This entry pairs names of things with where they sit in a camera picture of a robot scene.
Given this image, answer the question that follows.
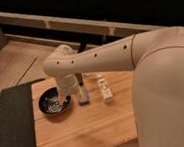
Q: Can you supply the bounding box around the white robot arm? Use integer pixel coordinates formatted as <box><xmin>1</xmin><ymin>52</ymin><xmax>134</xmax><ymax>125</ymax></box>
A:
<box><xmin>43</xmin><ymin>26</ymin><xmax>184</xmax><ymax>147</ymax></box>

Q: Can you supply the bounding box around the wooden cutting board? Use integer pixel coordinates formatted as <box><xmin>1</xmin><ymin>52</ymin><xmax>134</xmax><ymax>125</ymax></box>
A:
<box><xmin>32</xmin><ymin>72</ymin><xmax>137</xmax><ymax>147</ymax></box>

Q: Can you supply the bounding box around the dark grey cloth mat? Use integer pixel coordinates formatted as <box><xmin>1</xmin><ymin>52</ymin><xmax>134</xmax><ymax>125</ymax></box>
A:
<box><xmin>0</xmin><ymin>78</ymin><xmax>42</xmax><ymax>147</ymax></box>

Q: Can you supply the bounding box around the white small bottle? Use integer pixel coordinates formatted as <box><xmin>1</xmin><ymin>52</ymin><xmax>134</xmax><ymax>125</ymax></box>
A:
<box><xmin>97</xmin><ymin>75</ymin><xmax>113</xmax><ymax>102</ymax></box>

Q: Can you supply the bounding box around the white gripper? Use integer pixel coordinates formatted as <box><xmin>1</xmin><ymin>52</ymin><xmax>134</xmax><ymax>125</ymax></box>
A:
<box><xmin>52</xmin><ymin>74</ymin><xmax>78</xmax><ymax>106</ymax></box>

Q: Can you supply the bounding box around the black small device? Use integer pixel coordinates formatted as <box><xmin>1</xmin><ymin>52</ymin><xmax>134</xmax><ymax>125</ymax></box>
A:
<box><xmin>76</xmin><ymin>73</ymin><xmax>84</xmax><ymax>86</ymax></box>

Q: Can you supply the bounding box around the black ceramic bowl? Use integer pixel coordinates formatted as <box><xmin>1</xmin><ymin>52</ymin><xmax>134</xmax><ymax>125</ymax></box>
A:
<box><xmin>38</xmin><ymin>87</ymin><xmax>72</xmax><ymax>116</ymax></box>

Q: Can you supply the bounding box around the white window rail frame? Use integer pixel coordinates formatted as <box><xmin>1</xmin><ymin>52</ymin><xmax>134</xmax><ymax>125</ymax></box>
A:
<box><xmin>0</xmin><ymin>12</ymin><xmax>160</xmax><ymax>37</ymax></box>

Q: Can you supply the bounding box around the blue sponge block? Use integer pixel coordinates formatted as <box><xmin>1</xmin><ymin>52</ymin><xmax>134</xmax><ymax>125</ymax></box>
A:
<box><xmin>77</xmin><ymin>85</ymin><xmax>90</xmax><ymax>106</ymax></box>

